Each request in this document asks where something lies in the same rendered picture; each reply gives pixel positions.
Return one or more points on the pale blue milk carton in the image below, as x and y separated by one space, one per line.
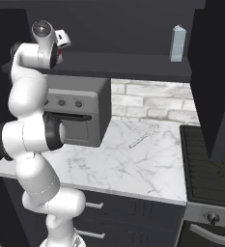
177 41

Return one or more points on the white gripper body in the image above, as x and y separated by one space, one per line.
61 58

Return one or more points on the red can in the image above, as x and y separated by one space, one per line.
59 50

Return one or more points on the black and grey stove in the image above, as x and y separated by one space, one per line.
207 167

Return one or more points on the grey toaster oven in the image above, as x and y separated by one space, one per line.
85 96

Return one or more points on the grey toaster oven knob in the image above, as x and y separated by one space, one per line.
46 102
61 103
78 104

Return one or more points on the dark stove knob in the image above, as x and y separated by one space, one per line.
212 218

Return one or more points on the dark open wall cabinet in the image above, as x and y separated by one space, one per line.
123 32

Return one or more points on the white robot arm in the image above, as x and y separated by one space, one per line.
27 93

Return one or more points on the dark drawer front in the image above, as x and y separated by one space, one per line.
139 207
133 236

